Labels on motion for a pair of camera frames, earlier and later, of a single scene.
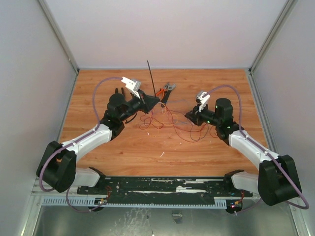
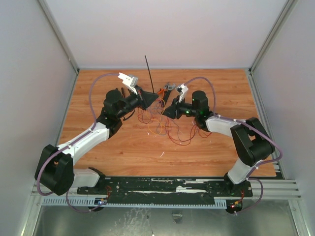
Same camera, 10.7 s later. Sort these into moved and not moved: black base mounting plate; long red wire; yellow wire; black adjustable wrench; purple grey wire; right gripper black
Moved: long red wire; purple grey wire; right gripper black; yellow wire
Not moved: black adjustable wrench; black base mounting plate
